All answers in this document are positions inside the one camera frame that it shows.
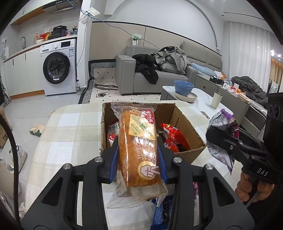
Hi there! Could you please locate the purple candy bag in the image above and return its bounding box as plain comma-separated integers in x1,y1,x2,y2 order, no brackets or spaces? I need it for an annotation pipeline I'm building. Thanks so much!
193,182,199,200
206,109,239,173

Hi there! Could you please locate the blue cookie packet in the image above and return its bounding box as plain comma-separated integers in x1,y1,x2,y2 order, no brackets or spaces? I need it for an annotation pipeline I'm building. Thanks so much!
150,195,174,230

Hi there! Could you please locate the red oreo cookie packet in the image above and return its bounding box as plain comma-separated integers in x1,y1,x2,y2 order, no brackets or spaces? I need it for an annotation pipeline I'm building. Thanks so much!
160,123,190,153

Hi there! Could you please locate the packaged bread loaf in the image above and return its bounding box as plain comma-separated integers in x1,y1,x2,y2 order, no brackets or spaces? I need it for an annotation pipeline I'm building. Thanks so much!
106,102,168,209

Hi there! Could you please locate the person's right hand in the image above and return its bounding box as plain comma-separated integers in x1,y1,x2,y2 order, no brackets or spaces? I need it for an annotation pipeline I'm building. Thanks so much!
235,172,274,202

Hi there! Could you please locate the white cup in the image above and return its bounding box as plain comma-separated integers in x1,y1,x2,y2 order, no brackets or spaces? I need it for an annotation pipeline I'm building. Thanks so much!
211,91,223,109

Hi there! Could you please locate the green slipper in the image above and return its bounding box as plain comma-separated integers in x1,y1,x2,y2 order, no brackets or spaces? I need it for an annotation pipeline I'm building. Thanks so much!
29,125,45,137

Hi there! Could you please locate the small cardboard box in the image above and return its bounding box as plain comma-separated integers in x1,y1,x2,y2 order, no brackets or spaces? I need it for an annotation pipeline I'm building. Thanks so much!
0,108,11,149

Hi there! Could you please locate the beige plate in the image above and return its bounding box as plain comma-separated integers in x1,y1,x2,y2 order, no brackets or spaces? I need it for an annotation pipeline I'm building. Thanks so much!
175,92,197,103

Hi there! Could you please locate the white red bag in box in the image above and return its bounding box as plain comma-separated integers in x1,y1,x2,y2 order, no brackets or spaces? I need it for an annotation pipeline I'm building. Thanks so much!
106,122,119,148

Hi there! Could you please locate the light blue pillow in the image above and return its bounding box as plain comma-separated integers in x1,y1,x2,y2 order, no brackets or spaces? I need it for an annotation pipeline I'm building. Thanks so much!
191,63,217,77

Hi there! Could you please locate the brown cardboard box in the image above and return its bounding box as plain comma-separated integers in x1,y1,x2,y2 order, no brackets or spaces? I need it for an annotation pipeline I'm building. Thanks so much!
100,101,207,164

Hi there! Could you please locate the blue bowl stack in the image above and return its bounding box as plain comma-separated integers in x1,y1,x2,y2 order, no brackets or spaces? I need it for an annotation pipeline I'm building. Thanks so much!
174,80,194,96

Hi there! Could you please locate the patterned floor mat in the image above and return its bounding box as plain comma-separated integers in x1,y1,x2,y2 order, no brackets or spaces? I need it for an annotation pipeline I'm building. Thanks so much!
79,59,161,104

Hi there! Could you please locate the grey hoodie pile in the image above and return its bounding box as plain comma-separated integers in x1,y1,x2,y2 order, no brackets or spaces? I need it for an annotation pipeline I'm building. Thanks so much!
153,46,191,75

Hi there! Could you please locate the grey sofa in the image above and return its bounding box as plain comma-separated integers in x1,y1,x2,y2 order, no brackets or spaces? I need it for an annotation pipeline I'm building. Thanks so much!
115,40,222,95

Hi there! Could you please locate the white washing machine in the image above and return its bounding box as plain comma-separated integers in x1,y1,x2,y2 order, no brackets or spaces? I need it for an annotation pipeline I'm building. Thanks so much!
40,38,76,96

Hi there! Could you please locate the black jacket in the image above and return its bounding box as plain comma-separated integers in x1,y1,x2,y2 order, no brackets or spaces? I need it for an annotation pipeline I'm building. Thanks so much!
132,54,161,85

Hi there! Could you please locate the kitchen faucet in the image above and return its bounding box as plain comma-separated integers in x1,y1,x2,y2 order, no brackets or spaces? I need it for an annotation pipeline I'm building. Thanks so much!
20,36,26,49

